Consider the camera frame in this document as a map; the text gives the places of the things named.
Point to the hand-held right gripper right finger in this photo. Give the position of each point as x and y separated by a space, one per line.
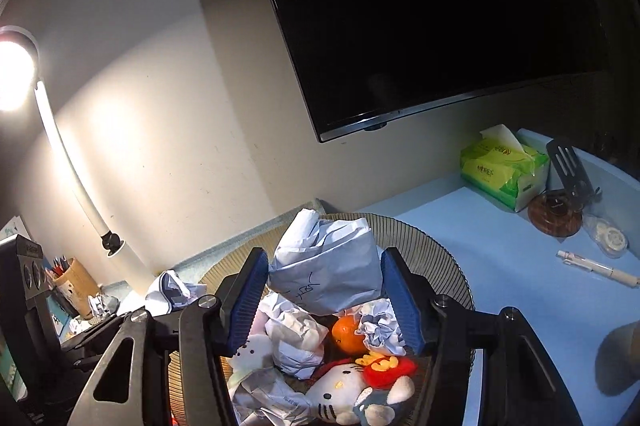
407 306

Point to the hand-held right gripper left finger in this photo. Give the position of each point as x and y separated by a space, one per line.
245 301

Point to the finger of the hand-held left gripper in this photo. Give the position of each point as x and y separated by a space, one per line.
85 358
90 331

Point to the paper balls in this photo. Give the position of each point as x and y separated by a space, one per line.
295 331

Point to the woven brown basket bowl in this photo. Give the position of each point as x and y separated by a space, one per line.
440 256

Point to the orange fruit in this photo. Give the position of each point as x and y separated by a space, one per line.
347 336

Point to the large scribbled paper wad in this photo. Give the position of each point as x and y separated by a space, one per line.
325 266

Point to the white cat plush toy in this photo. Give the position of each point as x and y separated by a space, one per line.
335 388

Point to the bunch of pens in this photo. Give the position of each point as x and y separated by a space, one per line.
59 266

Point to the bamboo pen holder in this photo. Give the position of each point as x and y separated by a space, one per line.
77 286

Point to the white desk lamp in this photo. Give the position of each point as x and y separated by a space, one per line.
127 266

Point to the green tissue pack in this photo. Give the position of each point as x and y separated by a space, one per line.
500 171

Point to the black slotted spatula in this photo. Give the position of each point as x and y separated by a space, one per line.
555 216

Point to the white pen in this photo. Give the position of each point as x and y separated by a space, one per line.
600 270

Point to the white correction tape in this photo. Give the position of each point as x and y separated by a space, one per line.
612 238

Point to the tan blurry shape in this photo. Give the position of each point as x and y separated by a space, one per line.
620 356

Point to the black monitor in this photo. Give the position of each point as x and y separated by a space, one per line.
425 6

